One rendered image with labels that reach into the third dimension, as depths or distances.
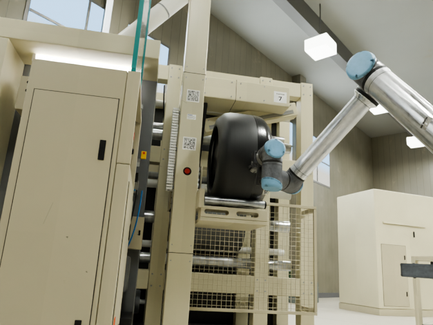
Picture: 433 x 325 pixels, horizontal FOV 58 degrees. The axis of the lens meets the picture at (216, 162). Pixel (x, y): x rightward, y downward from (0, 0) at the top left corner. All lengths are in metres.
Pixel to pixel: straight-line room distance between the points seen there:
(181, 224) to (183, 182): 0.22
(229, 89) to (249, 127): 0.59
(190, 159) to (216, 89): 0.64
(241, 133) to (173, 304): 0.94
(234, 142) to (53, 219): 1.01
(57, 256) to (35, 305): 0.16
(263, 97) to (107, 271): 1.70
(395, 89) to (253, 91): 1.35
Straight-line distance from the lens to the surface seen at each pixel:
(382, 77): 1.57
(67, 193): 1.46
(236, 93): 2.68
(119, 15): 6.35
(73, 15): 6.15
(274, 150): 1.71
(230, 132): 2.09
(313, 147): 1.77
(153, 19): 2.88
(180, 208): 2.14
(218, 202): 2.09
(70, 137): 1.51
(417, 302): 4.72
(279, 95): 2.76
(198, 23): 2.56
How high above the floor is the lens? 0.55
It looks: 15 degrees up
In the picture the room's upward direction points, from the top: 3 degrees clockwise
